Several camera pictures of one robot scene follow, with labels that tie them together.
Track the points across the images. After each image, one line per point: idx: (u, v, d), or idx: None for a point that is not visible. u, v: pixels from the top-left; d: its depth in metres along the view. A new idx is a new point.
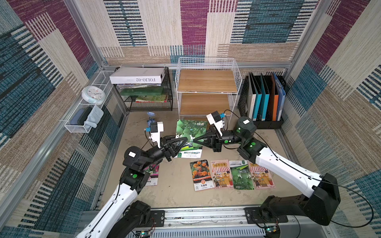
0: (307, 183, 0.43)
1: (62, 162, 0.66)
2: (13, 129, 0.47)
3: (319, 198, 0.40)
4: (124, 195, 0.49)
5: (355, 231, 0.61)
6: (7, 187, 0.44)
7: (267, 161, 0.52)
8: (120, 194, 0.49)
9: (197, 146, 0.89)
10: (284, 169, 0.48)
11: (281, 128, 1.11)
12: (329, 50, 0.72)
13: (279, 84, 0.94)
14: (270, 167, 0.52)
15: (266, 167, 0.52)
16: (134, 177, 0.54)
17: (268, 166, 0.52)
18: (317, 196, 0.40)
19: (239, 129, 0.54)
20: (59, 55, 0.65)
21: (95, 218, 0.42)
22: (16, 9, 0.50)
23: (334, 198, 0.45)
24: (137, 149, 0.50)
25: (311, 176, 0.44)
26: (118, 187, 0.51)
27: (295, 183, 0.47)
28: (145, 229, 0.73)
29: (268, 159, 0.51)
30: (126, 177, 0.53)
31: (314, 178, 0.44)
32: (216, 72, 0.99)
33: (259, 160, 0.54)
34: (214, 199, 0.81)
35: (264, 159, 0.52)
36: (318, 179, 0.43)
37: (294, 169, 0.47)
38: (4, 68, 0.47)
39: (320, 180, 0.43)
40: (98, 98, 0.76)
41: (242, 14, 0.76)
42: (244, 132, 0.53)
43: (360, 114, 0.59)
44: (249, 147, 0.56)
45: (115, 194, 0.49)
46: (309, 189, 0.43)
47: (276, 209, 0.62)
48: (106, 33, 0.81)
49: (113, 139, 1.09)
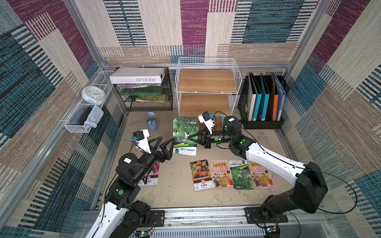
0: (291, 171, 0.46)
1: (62, 162, 0.66)
2: (13, 129, 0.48)
3: (303, 184, 0.42)
4: (110, 217, 0.45)
5: (355, 231, 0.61)
6: (7, 187, 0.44)
7: (255, 154, 0.55)
8: (106, 215, 0.45)
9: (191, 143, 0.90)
10: (271, 160, 0.51)
11: (281, 128, 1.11)
12: (329, 50, 0.72)
13: (279, 84, 0.94)
14: (259, 161, 0.55)
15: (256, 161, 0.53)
16: (119, 193, 0.48)
17: (257, 159, 0.55)
18: (300, 183, 0.42)
19: (226, 127, 0.59)
20: (59, 55, 0.65)
21: None
22: (16, 9, 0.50)
23: (319, 186, 0.46)
24: (132, 155, 0.48)
25: (294, 165, 0.47)
26: (104, 208, 0.46)
27: (282, 173, 0.49)
28: (145, 229, 0.73)
29: (256, 152, 0.55)
30: (112, 194, 0.48)
31: (297, 166, 0.47)
32: (216, 72, 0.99)
33: (249, 155, 0.56)
34: (214, 199, 0.81)
35: (253, 152, 0.55)
36: (302, 168, 0.46)
37: (280, 160, 0.50)
38: (4, 68, 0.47)
39: (303, 168, 0.46)
40: (98, 98, 0.76)
41: (242, 14, 0.76)
42: (231, 129, 0.58)
43: (360, 113, 0.59)
44: (240, 144, 0.60)
45: (101, 215, 0.45)
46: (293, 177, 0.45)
47: (273, 207, 0.63)
48: (106, 33, 0.81)
49: (113, 139, 1.09)
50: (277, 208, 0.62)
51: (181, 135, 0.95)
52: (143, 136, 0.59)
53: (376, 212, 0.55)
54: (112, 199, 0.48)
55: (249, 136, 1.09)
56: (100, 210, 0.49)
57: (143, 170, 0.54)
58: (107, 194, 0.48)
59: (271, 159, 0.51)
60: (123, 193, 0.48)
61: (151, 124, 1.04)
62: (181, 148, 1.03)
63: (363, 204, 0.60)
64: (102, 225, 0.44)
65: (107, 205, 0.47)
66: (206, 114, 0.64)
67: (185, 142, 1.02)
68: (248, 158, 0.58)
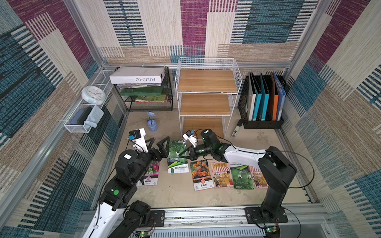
0: (255, 157, 0.54)
1: (62, 162, 0.66)
2: (13, 129, 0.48)
3: (265, 166, 0.48)
4: (106, 218, 0.43)
5: (355, 231, 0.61)
6: (7, 187, 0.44)
7: (229, 153, 0.63)
8: (101, 216, 0.43)
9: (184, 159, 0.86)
10: (241, 154, 0.59)
11: (281, 128, 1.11)
12: (329, 50, 0.72)
13: (279, 84, 0.94)
14: (235, 158, 0.63)
15: (234, 160, 0.64)
16: (115, 193, 0.46)
17: (233, 156, 0.63)
18: (263, 165, 0.49)
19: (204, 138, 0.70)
20: (59, 55, 0.65)
21: None
22: (16, 9, 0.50)
23: (285, 167, 0.51)
24: (132, 152, 0.47)
25: (258, 152, 0.55)
26: (99, 208, 0.45)
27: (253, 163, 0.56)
28: (145, 229, 0.73)
29: (229, 151, 0.64)
30: (107, 194, 0.46)
31: (260, 152, 0.54)
32: (216, 72, 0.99)
33: (228, 156, 0.65)
34: (214, 199, 0.81)
35: (228, 153, 0.64)
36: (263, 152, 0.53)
37: (247, 151, 0.58)
38: (4, 67, 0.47)
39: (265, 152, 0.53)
40: (98, 98, 0.76)
41: (242, 14, 0.76)
42: (208, 139, 0.70)
43: (360, 113, 0.59)
44: (219, 150, 0.69)
45: (96, 216, 0.44)
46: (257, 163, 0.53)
47: (269, 203, 0.63)
48: (106, 33, 0.81)
49: (113, 139, 1.09)
50: (272, 203, 0.62)
51: (172, 154, 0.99)
52: (140, 135, 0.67)
53: (376, 212, 0.55)
54: (107, 199, 0.45)
55: (226, 142, 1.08)
56: (95, 212, 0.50)
57: (140, 170, 0.53)
58: (102, 195, 0.46)
59: (241, 153, 0.59)
60: (118, 193, 0.46)
61: (151, 124, 1.04)
62: (174, 167, 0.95)
63: (363, 204, 0.60)
64: (98, 227, 0.42)
65: (102, 206, 0.45)
66: (188, 132, 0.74)
67: (177, 160, 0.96)
68: (229, 160, 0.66)
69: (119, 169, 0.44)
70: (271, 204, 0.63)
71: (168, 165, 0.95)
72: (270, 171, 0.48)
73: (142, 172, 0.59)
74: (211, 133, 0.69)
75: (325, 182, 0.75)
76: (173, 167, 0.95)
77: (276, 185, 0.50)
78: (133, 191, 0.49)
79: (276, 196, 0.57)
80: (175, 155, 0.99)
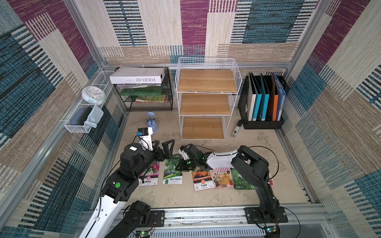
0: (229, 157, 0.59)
1: (62, 162, 0.66)
2: (13, 129, 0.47)
3: (237, 165, 0.53)
4: (107, 211, 0.43)
5: (355, 231, 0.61)
6: (7, 187, 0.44)
7: (210, 160, 0.69)
8: (103, 209, 0.43)
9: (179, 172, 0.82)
10: (221, 159, 0.63)
11: (281, 128, 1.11)
12: (329, 50, 0.72)
13: (279, 84, 0.94)
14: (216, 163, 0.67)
15: (214, 165, 0.68)
16: (116, 186, 0.46)
17: (214, 162, 0.67)
18: (235, 164, 0.54)
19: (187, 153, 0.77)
20: (59, 55, 0.65)
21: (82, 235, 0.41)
22: (16, 9, 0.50)
23: (256, 163, 0.56)
24: (138, 145, 0.49)
25: (232, 154, 0.59)
26: (100, 201, 0.44)
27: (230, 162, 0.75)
28: (145, 229, 0.73)
29: (210, 158, 0.69)
30: (109, 187, 0.46)
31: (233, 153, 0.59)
32: (215, 72, 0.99)
33: (211, 163, 0.69)
34: (214, 199, 0.81)
35: (210, 159, 0.69)
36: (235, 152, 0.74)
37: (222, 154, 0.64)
38: (4, 67, 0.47)
39: (238, 151, 0.58)
40: (98, 98, 0.76)
41: (242, 14, 0.76)
42: (190, 152, 0.77)
43: (360, 114, 0.59)
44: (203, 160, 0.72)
45: (98, 209, 0.43)
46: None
47: (266, 203, 0.64)
48: (106, 33, 0.81)
49: (113, 139, 1.09)
50: (266, 203, 0.63)
51: (170, 167, 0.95)
52: (148, 133, 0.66)
53: (376, 212, 0.55)
54: (108, 192, 0.45)
55: (207, 148, 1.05)
56: (97, 205, 0.44)
57: (143, 166, 0.53)
58: (103, 188, 0.46)
59: (219, 157, 0.65)
60: (119, 185, 0.46)
61: (151, 124, 1.04)
62: (169, 179, 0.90)
63: (364, 205, 0.59)
64: (99, 218, 0.42)
65: (103, 198, 0.44)
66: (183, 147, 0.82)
67: (173, 172, 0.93)
68: (212, 167, 0.70)
69: (125, 159, 0.44)
70: (265, 203, 0.64)
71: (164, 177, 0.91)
72: (240, 167, 0.53)
73: (145, 168, 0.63)
74: (191, 146, 0.76)
75: (325, 182, 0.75)
76: (169, 178, 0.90)
77: (252, 178, 0.53)
78: (135, 185, 0.50)
79: (262, 193, 0.60)
80: (172, 168, 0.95)
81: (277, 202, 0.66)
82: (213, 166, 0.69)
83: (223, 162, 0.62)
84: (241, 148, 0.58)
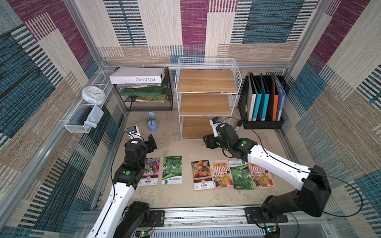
0: (296, 176, 0.44)
1: (62, 162, 0.66)
2: (13, 129, 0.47)
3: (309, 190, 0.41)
4: (122, 194, 0.48)
5: (355, 231, 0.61)
6: (7, 187, 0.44)
7: (256, 157, 0.53)
8: (117, 193, 0.48)
9: (178, 171, 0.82)
10: (274, 163, 0.49)
11: (281, 128, 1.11)
12: (329, 50, 0.72)
13: (279, 84, 0.94)
14: (263, 164, 0.53)
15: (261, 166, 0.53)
16: (127, 174, 0.52)
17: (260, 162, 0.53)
18: (307, 188, 0.41)
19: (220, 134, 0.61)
20: (59, 55, 0.65)
21: (96, 222, 0.43)
22: (16, 9, 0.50)
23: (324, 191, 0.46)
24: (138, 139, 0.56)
25: (300, 169, 0.45)
26: (114, 187, 0.49)
27: (287, 178, 0.47)
28: (145, 229, 0.73)
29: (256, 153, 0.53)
30: (119, 175, 0.52)
31: (303, 171, 0.45)
32: (215, 72, 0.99)
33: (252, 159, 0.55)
34: (214, 199, 0.81)
35: (255, 156, 0.53)
36: (308, 172, 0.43)
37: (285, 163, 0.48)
38: (4, 67, 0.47)
39: (309, 172, 0.48)
40: (98, 98, 0.76)
41: (242, 14, 0.76)
42: (224, 133, 0.60)
43: (360, 114, 0.59)
44: (241, 147, 0.57)
45: (112, 194, 0.47)
46: (299, 182, 0.44)
47: (275, 208, 0.62)
48: (106, 33, 0.81)
49: (113, 139, 1.09)
50: (279, 209, 0.61)
51: (168, 167, 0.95)
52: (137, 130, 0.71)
53: (376, 212, 0.55)
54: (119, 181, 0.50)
55: (207, 148, 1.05)
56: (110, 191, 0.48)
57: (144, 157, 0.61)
58: (114, 178, 0.51)
59: (272, 161, 0.50)
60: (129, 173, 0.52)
61: (151, 124, 1.04)
62: (168, 179, 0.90)
63: (363, 204, 0.60)
64: (115, 201, 0.46)
65: (116, 184, 0.50)
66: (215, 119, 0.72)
67: (172, 172, 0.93)
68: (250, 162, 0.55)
69: (129, 151, 0.52)
70: (276, 210, 0.63)
71: (161, 178, 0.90)
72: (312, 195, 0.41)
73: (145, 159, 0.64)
74: (227, 126, 0.59)
75: None
76: (167, 178, 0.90)
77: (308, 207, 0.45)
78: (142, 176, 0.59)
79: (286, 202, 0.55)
80: (171, 168, 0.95)
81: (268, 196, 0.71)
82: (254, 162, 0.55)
83: (276, 169, 0.50)
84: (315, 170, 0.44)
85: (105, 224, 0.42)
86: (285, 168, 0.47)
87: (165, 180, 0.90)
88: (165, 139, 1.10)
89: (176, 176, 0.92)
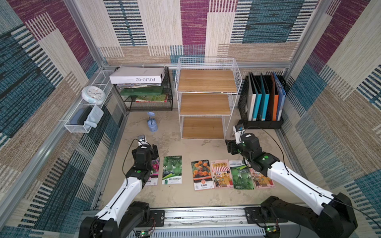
0: (316, 199, 0.43)
1: (62, 162, 0.66)
2: (13, 129, 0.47)
3: (329, 215, 0.40)
4: (133, 183, 0.56)
5: (355, 231, 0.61)
6: (7, 187, 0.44)
7: (276, 174, 0.54)
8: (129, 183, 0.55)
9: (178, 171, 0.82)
10: (295, 183, 0.49)
11: (281, 128, 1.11)
12: (329, 50, 0.72)
13: (279, 84, 0.94)
14: (283, 182, 0.53)
15: (279, 182, 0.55)
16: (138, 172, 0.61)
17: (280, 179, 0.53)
18: (326, 213, 0.40)
19: (243, 142, 0.62)
20: (59, 55, 0.65)
21: (110, 201, 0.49)
22: (16, 9, 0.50)
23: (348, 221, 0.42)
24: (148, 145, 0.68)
25: (321, 194, 0.44)
26: (127, 179, 0.57)
27: (308, 200, 0.46)
28: (145, 229, 0.73)
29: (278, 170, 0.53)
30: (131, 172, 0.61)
31: (325, 196, 0.43)
32: (215, 72, 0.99)
33: (273, 174, 0.55)
34: (214, 199, 0.81)
35: (276, 172, 0.53)
36: (330, 198, 0.43)
37: (305, 185, 0.47)
38: (4, 67, 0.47)
39: (331, 199, 0.43)
40: (98, 98, 0.76)
41: (242, 14, 0.76)
42: (248, 144, 0.61)
43: (360, 114, 0.59)
44: (262, 160, 0.58)
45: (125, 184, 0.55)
46: (318, 205, 0.43)
47: (279, 212, 0.62)
48: (106, 33, 0.81)
49: (113, 139, 1.09)
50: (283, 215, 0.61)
51: (168, 167, 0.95)
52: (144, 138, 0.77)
53: (376, 212, 0.55)
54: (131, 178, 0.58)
55: (207, 148, 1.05)
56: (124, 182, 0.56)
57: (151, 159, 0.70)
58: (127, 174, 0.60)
59: (293, 180, 0.49)
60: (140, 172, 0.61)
61: (151, 124, 1.04)
62: (168, 179, 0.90)
63: (364, 205, 0.59)
64: (128, 188, 0.54)
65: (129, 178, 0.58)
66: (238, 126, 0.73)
67: (172, 172, 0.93)
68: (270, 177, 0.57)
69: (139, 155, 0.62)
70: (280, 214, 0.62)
71: (161, 178, 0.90)
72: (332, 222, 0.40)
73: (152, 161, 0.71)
74: (254, 138, 0.59)
75: (325, 182, 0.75)
76: (167, 178, 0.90)
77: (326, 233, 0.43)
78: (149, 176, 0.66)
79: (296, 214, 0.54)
80: (171, 168, 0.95)
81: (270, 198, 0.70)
82: (273, 177, 0.56)
83: (295, 189, 0.49)
84: (339, 197, 0.42)
85: (118, 202, 0.48)
86: (305, 189, 0.46)
87: (165, 180, 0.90)
88: (165, 139, 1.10)
89: (176, 176, 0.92)
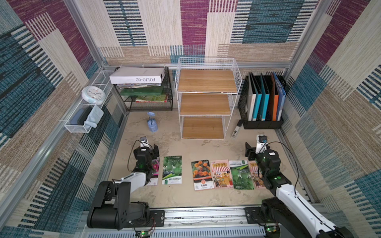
0: (315, 225, 0.45)
1: (62, 162, 0.66)
2: (13, 129, 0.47)
3: None
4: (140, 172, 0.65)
5: (355, 231, 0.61)
6: (7, 187, 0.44)
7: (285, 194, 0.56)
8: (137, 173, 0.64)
9: (178, 171, 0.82)
10: (299, 207, 0.50)
11: (281, 128, 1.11)
12: (329, 50, 0.72)
13: (279, 84, 0.94)
14: (288, 204, 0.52)
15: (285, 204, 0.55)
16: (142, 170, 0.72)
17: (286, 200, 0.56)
18: None
19: (265, 158, 0.63)
20: (59, 55, 0.65)
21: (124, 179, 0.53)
22: (16, 9, 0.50)
23: None
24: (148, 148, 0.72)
25: (323, 221, 0.45)
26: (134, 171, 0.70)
27: (307, 226, 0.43)
28: (145, 229, 0.73)
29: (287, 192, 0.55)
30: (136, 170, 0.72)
31: (325, 224, 0.44)
32: (215, 72, 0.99)
33: (280, 193, 0.58)
34: (214, 199, 0.81)
35: (285, 192, 0.56)
36: (331, 228, 0.43)
37: (308, 210, 0.48)
38: (4, 67, 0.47)
39: (332, 229, 0.43)
40: (98, 98, 0.76)
41: (242, 14, 0.76)
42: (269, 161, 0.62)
43: (360, 113, 0.59)
44: (274, 180, 0.61)
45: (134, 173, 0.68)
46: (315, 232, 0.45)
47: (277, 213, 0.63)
48: (106, 33, 0.81)
49: (113, 139, 1.09)
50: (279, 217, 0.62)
51: (168, 167, 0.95)
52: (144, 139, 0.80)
53: (376, 212, 0.55)
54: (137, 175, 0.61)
55: (207, 148, 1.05)
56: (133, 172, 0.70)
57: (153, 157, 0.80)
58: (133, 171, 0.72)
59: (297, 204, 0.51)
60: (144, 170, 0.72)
61: (151, 124, 1.04)
62: (168, 179, 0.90)
63: (364, 205, 0.59)
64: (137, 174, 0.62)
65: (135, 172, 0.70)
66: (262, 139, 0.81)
67: (172, 172, 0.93)
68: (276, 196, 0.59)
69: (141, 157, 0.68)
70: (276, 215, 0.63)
71: (161, 178, 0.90)
72: None
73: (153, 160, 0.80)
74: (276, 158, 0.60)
75: (325, 182, 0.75)
76: (167, 179, 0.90)
77: None
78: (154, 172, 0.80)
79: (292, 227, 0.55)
80: (171, 168, 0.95)
81: (276, 198, 0.69)
82: (281, 196, 0.58)
83: (298, 212, 0.51)
84: (341, 230, 0.42)
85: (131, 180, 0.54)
86: (308, 214, 0.47)
87: (165, 180, 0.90)
88: (165, 139, 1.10)
89: (176, 176, 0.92)
